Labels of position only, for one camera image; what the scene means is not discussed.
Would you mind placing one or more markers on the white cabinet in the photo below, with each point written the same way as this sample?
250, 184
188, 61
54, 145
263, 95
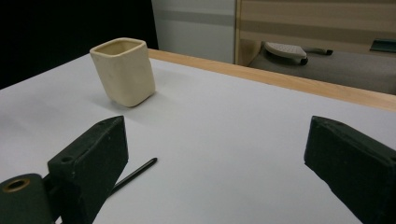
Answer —
194, 28

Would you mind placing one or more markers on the white table mat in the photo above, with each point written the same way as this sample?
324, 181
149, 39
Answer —
218, 130

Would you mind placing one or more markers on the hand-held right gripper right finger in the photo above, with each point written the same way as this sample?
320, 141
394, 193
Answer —
355, 161

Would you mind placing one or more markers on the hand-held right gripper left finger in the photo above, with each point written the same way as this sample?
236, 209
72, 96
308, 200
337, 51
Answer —
90, 161

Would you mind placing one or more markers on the grey office chair base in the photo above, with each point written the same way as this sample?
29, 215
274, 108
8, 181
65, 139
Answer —
286, 50

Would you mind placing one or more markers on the wooden desk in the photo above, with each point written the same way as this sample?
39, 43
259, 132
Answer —
311, 18

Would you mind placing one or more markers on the black pen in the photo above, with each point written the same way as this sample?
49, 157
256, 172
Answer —
137, 172

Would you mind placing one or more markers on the cream square cup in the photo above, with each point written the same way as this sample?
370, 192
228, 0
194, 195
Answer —
126, 74

